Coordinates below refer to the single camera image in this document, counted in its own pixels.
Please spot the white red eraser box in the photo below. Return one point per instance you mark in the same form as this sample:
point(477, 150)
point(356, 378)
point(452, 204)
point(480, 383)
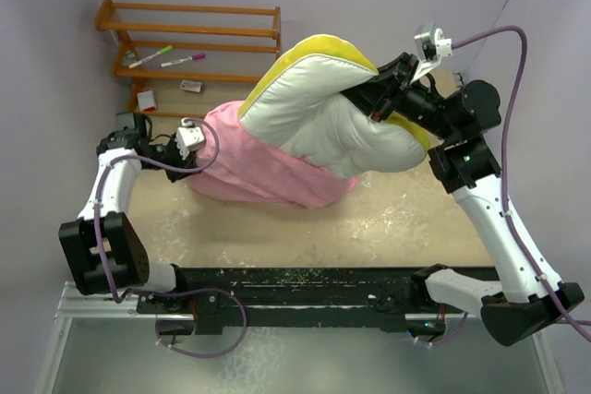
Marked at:
point(146, 101)

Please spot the wooden shelf rack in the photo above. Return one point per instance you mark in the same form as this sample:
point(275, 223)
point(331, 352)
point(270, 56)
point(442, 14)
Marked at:
point(238, 42)

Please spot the white yellow pillow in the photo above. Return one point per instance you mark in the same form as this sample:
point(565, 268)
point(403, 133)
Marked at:
point(298, 107)

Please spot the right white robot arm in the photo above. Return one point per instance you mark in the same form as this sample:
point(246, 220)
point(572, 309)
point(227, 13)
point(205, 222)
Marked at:
point(471, 110)

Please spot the green capped marker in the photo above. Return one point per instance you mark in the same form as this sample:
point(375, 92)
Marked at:
point(148, 58)

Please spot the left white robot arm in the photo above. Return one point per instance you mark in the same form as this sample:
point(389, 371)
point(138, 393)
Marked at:
point(102, 250)

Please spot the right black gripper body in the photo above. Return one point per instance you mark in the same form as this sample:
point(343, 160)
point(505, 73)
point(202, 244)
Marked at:
point(418, 101)

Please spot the small white card packet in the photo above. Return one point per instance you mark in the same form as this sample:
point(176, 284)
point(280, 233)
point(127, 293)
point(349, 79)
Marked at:
point(191, 86)

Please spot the magenta capped marker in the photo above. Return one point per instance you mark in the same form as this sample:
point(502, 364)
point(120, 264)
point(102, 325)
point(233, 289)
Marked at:
point(180, 61)

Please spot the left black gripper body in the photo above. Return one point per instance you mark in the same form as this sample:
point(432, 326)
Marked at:
point(169, 154)

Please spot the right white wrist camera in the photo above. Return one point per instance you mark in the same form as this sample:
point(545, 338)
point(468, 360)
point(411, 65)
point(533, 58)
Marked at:
point(432, 46)

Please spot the pink satin pillowcase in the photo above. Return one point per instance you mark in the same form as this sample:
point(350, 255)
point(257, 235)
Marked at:
point(246, 170)

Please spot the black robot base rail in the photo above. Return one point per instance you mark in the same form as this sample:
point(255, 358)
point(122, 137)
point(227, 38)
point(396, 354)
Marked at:
point(378, 298)

